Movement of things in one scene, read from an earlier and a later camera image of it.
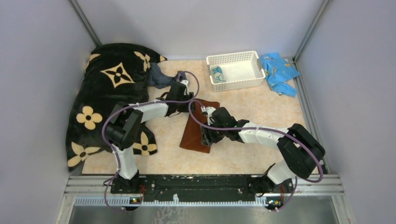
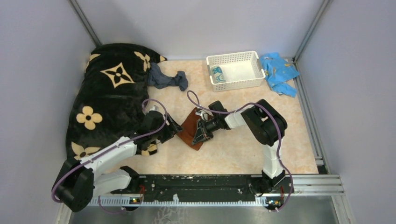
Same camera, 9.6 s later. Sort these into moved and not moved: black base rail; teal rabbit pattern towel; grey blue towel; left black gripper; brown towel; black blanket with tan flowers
Moved: brown towel; left black gripper
Not moved: black blanket with tan flowers; black base rail; teal rabbit pattern towel; grey blue towel
